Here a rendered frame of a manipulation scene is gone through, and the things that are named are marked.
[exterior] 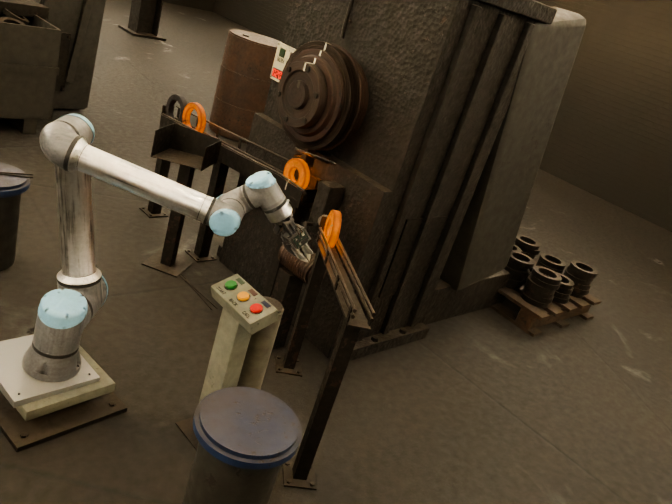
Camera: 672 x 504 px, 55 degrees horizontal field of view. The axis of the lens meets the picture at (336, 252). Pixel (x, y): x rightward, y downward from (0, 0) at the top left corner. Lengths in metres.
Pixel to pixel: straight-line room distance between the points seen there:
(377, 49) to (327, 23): 0.34
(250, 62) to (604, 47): 4.77
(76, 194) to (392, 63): 1.37
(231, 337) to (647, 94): 7.08
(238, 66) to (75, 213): 3.65
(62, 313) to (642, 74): 7.47
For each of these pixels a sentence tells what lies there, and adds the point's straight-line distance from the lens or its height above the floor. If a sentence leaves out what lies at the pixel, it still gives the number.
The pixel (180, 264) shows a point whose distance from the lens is 3.54.
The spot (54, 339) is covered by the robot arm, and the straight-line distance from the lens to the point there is 2.33.
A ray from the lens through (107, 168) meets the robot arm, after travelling 2.08.
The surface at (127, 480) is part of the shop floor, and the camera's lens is 2.31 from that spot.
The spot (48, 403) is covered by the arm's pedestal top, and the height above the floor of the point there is 0.12.
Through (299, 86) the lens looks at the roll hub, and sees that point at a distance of 2.83.
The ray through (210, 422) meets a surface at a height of 0.43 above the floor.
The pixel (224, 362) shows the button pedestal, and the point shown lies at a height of 0.36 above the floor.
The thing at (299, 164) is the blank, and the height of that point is 0.80.
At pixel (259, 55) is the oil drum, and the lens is 5.72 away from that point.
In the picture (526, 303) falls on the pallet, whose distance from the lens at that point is 4.16.
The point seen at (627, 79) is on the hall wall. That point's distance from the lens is 8.71.
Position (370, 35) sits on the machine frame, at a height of 1.43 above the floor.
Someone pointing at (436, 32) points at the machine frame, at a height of 1.53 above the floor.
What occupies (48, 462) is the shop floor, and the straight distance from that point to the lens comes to 2.35.
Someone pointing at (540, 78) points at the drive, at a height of 1.45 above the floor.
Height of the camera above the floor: 1.67
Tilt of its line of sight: 23 degrees down
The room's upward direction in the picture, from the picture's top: 18 degrees clockwise
